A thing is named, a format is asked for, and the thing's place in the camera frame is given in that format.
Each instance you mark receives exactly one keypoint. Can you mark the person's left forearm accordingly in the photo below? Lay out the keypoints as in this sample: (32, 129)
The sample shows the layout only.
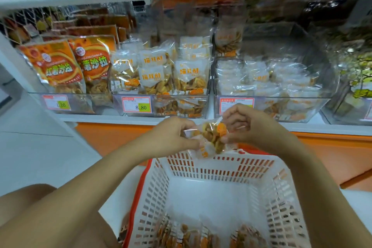
(70, 198)

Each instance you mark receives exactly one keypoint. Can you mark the person's right hand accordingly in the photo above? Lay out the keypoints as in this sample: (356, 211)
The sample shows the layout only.
(258, 128)

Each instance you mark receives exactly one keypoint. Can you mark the white yellow price tag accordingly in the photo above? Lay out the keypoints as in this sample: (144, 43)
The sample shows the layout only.
(235, 104)
(56, 102)
(136, 104)
(368, 109)

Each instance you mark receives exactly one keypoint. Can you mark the clear plastic bin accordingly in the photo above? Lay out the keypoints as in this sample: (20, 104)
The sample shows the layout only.
(29, 99)
(334, 114)
(302, 41)
(116, 108)

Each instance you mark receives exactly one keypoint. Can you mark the white red-rimmed shopping basket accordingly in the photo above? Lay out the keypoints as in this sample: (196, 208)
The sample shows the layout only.
(197, 175)

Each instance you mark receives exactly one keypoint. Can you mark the person's left hand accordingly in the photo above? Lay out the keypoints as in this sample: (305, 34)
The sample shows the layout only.
(168, 137)

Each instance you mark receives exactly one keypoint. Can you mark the person's right forearm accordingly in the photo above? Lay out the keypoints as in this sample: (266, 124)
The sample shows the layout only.
(325, 198)

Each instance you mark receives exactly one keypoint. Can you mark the pile of small brown snacks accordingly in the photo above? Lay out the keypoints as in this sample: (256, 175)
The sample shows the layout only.
(186, 236)

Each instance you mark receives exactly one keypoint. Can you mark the yellow hamster snack packets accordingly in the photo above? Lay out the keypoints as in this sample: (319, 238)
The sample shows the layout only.
(360, 76)

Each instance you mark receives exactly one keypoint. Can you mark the orange shelf base panel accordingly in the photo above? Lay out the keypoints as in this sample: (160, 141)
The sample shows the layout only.
(337, 157)

